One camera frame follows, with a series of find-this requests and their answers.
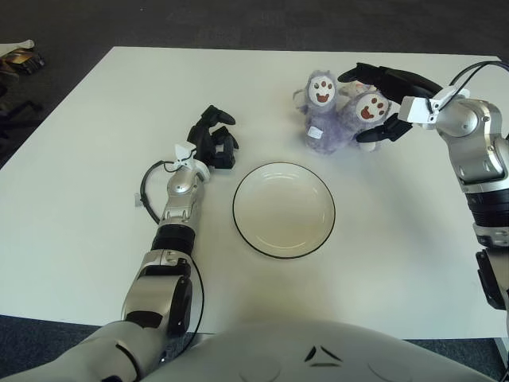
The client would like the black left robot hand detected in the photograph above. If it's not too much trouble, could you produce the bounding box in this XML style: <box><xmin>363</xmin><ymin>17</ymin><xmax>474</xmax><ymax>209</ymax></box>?
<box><xmin>186</xmin><ymin>105</ymin><xmax>241</xmax><ymax>170</ymax></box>

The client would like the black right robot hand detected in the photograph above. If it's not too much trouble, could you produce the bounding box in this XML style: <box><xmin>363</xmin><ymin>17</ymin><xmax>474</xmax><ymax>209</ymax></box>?
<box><xmin>337</xmin><ymin>62</ymin><xmax>443</xmax><ymax>143</ymax></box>

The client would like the purple plush bunny doll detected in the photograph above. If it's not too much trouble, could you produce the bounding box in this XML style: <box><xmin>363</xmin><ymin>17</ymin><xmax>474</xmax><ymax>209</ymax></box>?
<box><xmin>293</xmin><ymin>69</ymin><xmax>401</xmax><ymax>155</ymax></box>

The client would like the white plate with black rim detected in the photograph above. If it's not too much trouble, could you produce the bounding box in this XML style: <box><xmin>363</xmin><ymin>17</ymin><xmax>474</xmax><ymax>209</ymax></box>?
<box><xmin>232</xmin><ymin>161</ymin><xmax>337</xmax><ymax>261</ymax></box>

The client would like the white left wrist connector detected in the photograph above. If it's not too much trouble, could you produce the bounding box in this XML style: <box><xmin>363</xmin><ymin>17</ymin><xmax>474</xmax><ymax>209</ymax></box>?
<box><xmin>173</xmin><ymin>143</ymin><xmax>198</xmax><ymax>168</ymax></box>

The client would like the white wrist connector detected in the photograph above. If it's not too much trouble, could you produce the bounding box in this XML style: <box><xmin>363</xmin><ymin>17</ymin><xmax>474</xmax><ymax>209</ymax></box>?
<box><xmin>173</xmin><ymin>143</ymin><xmax>198</xmax><ymax>168</ymax></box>
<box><xmin>398</xmin><ymin>84</ymin><xmax>471</xmax><ymax>131</ymax></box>

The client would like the white right wrist connector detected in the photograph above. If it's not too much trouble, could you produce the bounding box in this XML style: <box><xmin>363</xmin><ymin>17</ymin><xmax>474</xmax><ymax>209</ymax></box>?
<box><xmin>398</xmin><ymin>84</ymin><xmax>471</xmax><ymax>131</ymax></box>

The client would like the black object on floor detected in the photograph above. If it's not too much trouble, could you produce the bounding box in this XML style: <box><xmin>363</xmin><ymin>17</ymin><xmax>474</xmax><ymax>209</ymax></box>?
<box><xmin>0</xmin><ymin>101</ymin><xmax>44</xmax><ymax>138</ymax></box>

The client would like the brown and black floor clutter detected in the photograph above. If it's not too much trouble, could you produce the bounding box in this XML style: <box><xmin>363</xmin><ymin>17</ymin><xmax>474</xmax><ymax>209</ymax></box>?
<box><xmin>0</xmin><ymin>38</ymin><xmax>47</xmax><ymax>76</ymax></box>

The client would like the grey robot torso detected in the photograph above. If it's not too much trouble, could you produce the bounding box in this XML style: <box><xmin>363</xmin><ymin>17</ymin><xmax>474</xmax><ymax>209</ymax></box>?
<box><xmin>146</xmin><ymin>316</ymin><xmax>498</xmax><ymax>382</ymax></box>

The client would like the white table leg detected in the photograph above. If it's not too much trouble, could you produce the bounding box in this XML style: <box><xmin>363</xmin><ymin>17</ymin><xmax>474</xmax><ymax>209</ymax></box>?
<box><xmin>494</xmin><ymin>337</ymin><xmax>509</xmax><ymax>375</ymax></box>

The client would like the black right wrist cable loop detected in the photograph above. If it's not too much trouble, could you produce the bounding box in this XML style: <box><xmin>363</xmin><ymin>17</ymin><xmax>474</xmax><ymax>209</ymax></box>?
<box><xmin>449</xmin><ymin>59</ymin><xmax>509</xmax><ymax>96</ymax></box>

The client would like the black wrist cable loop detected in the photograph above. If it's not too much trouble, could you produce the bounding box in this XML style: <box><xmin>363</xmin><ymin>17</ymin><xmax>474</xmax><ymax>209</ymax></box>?
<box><xmin>449</xmin><ymin>59</ymin><xmax>509</xmax><ymax>96</ymax></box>
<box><xmin>141</xmin><ymin>158</ymin><xmax>180</xmax><ymax>224</ymax></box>

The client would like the black left wrist cable loop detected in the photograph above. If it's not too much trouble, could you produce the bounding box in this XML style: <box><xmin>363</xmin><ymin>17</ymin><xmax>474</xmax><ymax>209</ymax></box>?
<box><xmin>141</xmin><ymin>158</ymin><xmax>180</xmax><ymax>224</ymax></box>

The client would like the thin black left elbow cable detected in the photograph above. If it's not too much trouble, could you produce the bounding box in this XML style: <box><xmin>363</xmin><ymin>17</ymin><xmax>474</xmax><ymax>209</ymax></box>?
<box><xmin>185</xmin><ymin>258</ymin><xmax>206</xmax><ymax>347</ymax></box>

